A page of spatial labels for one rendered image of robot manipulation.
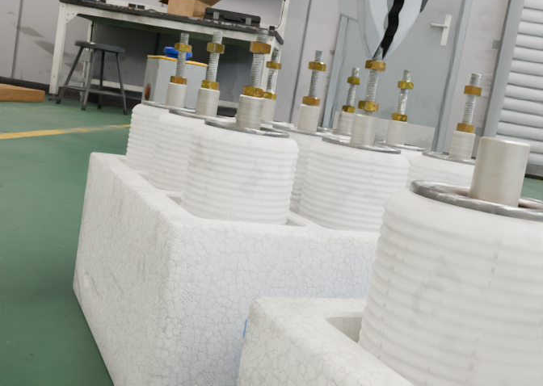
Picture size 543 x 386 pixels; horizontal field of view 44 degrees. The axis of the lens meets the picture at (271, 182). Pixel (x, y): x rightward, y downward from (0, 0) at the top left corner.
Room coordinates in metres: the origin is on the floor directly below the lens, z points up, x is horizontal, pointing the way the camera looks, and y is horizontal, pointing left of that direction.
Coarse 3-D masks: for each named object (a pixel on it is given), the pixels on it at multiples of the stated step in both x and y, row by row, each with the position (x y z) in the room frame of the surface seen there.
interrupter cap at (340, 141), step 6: (324, 138) 0.63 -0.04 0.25; (330, 138) 0.66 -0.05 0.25; (336, 138) 0.67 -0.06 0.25; (342, 138) 0.67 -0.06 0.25; (336, 144) 0.62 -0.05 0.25; (342, 144) 0.61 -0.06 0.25; (348, 144) 0.61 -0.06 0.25; (354, 144) 0.61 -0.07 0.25; (372, 150) 0.61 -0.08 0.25; (378, 150) 0.61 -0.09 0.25; (384, 150) 0.61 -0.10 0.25; (390, 150) 0.61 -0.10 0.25; (396, 150) 0.62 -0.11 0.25
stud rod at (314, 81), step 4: (316, 52) 0.75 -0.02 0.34; (320, 52) 0.75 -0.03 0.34; (316, 56) 0.75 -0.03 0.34; (320, 56) 0.75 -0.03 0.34; (316, 60) 0.75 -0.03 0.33; (320, 60) 0.75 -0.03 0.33; (312, 72) 0.75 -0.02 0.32; (316, 72) 0.75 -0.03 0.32; (320, 72) 0.75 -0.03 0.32; (312, 76) 0.75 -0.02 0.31; (316, 76) 0.75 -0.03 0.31; (312, 80) 0.75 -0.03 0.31; (316, 80) 0.75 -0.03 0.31; (312, 84) 0.75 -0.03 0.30; (316, 84) 0.75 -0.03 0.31; (312, 88) 0.75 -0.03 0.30; (316, 88) 0.75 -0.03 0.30; (308, 92) 0.75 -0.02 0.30; (312, 92) 0.75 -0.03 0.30; (316, 92) 0.75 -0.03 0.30; (308, 96) 0.75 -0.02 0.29; (312, 96) 0.75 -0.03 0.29; (308, 104) 0.75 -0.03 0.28
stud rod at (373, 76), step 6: (378, 48) 0.64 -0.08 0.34; (378, 54) 0.64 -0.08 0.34; (378, 60) 0.64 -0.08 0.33; (372, 72) 0.64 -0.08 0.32; (378, 72) 0.64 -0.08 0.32; (372, 78) 0.64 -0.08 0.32; (372, 84) 0.64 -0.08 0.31; (366, 90) 0.64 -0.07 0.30; (372, 90) 0.64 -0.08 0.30; (366, 96) 0.64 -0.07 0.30; (372, 96) 0.64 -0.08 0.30; (366, 114) 0.64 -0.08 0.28; (372, 114) 0.64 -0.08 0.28
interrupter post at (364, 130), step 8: (360, 120) 0.63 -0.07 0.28; (368, 120) 0.63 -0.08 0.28; (376, 120) 0.64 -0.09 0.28; (352, 128) 0.64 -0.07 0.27; (360, 128) 0.63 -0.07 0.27; (368, 128) 0.63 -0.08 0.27; (376, 128) 0.64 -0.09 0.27; (352, 136) 0.64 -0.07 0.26; (360, 136) 0.63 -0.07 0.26; (368, 136) 0.63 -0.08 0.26; (360, 144) 0.63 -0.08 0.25; (368, 144) 0.63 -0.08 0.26
